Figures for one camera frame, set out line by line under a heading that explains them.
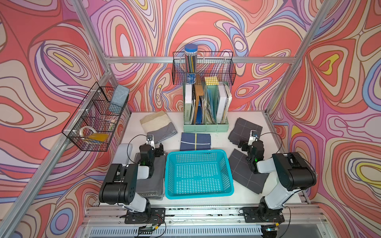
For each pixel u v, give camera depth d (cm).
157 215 72
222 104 97
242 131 107
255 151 74
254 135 82
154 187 81
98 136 74
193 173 88
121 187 44
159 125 110
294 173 48
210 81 91
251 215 73
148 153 72
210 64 93
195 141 101
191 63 76
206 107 93
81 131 66
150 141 80
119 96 82
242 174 86
